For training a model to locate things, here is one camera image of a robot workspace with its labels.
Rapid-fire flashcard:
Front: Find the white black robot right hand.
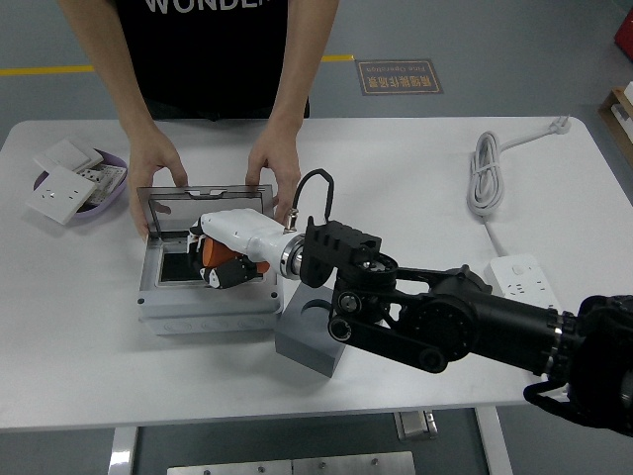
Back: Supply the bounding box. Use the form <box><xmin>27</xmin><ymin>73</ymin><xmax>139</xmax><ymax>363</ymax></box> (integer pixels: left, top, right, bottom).
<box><xmin>187</xmin><ymin>208</ymin><xmax>289</xmax><ymax>291</ymax></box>

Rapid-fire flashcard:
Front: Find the person's right hand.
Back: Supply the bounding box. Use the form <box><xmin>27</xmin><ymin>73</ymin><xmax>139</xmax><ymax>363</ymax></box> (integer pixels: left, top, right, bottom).
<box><xmin>127</xmin><ymin>136</ymin><xmax>190</xmax><ymax>243</ymax></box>

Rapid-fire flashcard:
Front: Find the person's left hand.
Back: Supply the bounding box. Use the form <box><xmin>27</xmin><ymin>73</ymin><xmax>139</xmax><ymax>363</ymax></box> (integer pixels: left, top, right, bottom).
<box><xmin>244</xmin><ymin>140</ymin><xmax>304</xmax><ymax>223</ymax></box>

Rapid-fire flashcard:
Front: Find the grey electrical box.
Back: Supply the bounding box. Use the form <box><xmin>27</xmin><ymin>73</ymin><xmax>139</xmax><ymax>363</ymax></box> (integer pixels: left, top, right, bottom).
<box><xmin>136</xmin><ymin>184</ymin><xmax>285</xmax><ymax>338</ymax></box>

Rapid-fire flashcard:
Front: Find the grey cube with round hole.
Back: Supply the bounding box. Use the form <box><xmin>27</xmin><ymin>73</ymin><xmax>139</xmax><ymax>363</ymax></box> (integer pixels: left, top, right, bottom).
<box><xmin>274</xmin><ymin>280</ymin><xmax>350</xmax><ymax>379</ymax></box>

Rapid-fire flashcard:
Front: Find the red box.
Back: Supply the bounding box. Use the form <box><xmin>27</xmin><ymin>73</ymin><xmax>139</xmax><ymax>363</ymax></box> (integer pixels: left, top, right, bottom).
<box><xmin>612</xmin><ymin>7</ymin><xmax>633</xmax><ymax>53</ymax></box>

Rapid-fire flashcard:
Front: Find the white multi-socket plate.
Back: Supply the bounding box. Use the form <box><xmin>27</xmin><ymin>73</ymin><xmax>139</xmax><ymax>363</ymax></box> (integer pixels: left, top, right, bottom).
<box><xmin>73</xmin><ymin>165</ymin><xmax>128</xmax><ymax>206</ymax></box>

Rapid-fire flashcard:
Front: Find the purple oval tray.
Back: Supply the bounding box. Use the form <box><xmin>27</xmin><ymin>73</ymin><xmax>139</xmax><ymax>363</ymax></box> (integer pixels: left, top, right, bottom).
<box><xmin>32</xmin><ymin>147</ymin><xmax>131</xmax><ymax>229</ymax></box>

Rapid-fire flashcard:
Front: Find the white five-hole socket plate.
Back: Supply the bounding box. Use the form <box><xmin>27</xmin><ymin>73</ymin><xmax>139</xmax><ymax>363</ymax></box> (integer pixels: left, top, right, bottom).
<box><xmin>25</xmin><ymin>165</ymin><xmax>99</xmax><ymax>227</ymax></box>

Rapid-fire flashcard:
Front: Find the person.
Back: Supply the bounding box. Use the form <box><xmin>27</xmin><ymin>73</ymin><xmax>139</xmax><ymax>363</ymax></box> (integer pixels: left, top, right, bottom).
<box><xmin>113</xmin><ymin>0</ymin><xmax>311</xmax><ymax>122</ymax></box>

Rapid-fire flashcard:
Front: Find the brown floor sign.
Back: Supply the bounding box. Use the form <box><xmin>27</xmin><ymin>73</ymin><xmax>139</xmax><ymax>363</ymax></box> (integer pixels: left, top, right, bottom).
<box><xmin>355</xmin><ymin>58</ymin><xmax>445</xmax><ymax>97</ymax></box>

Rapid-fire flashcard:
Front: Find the white table leg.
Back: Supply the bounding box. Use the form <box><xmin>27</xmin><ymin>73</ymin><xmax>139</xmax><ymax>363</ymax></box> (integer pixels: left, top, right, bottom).
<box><xmin>107</xmin><ymin>426</ymin><xmax>139</xmax><ymax>475</ymax></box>
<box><xmin>473</xmin><ymin>405</ymin><xmax>515</xmax><ymax>475</ymax></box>

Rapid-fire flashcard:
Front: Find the wooden crate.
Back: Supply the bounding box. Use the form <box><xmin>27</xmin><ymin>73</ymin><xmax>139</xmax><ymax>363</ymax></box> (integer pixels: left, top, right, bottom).
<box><xmin>597</xmin><ymin>81</ymin><xmax>633</xmax><ymax>167</ymax></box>

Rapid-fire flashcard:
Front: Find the white wall switch plate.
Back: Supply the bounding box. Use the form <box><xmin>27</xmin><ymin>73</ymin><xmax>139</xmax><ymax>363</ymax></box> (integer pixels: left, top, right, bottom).
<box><xmin>33</xmin><ymin>138</ymin><xmax>105</xmax><ymax>173</ymax></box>

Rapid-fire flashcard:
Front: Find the white power cord with plug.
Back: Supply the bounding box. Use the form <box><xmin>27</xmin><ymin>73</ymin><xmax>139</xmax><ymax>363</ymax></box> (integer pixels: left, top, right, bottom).
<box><xmin>467</xmin><ymin>114</ymin><xmax>575</xmax><ymax>259</ymax></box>

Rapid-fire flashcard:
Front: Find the grey metal base plate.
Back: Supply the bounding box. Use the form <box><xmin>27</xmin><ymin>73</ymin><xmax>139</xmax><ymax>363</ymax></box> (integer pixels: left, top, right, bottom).
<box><xmin>166</xmin><ymin>450</ymin><xmax>417</xmax><ymax>475</ymax></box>

